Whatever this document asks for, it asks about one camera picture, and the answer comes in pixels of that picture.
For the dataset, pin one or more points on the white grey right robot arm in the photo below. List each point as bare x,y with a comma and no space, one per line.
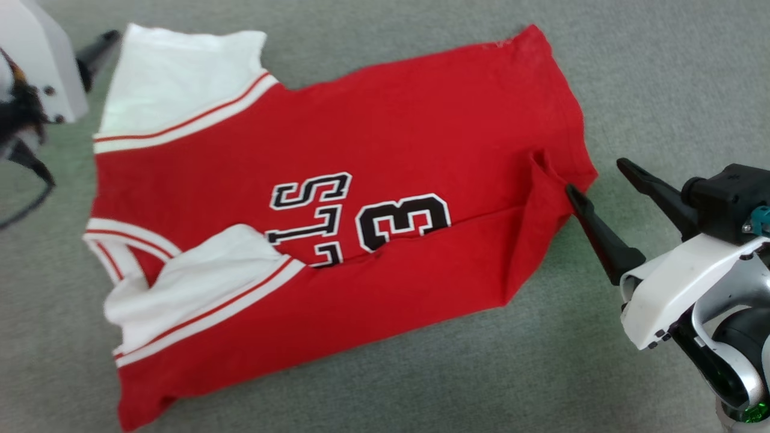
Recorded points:
740,337

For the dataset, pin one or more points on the red white basketball jersey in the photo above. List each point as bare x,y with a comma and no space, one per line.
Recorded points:
391,120

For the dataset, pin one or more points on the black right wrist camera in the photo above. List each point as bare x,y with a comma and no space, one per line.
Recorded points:
728,198

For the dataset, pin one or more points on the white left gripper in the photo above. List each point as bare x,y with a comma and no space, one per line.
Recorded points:
42,54

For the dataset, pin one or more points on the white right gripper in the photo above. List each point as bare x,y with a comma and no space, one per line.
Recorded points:
668,288

